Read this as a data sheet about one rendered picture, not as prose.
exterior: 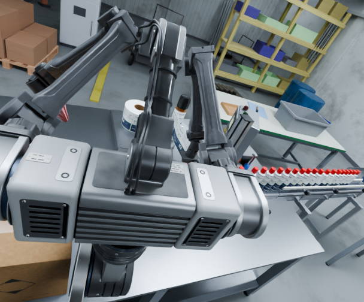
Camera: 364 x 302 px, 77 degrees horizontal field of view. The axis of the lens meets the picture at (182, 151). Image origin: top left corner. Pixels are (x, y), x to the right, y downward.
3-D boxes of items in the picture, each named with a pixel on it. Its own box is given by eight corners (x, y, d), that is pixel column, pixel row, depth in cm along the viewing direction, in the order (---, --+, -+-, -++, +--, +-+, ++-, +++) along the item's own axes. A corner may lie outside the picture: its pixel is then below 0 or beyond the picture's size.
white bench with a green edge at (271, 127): (284, 156, 406) (314, 119, 359) (306, 189, 350) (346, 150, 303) (184, 134, 346) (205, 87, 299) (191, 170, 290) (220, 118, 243)
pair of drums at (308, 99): (286, 114, 584) (309, 83, 534) (308, 142, 494) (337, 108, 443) (262, 106, 566) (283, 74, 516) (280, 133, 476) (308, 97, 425)
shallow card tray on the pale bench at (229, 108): (243, 109, 286) (245, 106, 284) (251, 120, 269) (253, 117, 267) (220, 103, 273) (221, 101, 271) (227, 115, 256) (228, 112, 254)
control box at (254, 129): (239, 145, 113) (259, 112, 102) (236, 165, 100) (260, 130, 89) (220, 136, 114) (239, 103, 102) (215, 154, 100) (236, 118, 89)
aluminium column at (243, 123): (187, 213, 129) (248, 114, 90) (190, 220, 126) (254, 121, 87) (180, 214, 127) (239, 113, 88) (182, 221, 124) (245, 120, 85)
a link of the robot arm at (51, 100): (134, -4, 58) (157, 32, 64) (114, 6, 68) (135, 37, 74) (-10, 123, 48) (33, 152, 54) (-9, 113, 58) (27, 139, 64)
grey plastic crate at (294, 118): (303, 122, 328) (313, 109, 315) (320, 139, 299) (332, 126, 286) (270, 114, 307) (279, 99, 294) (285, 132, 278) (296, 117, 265)
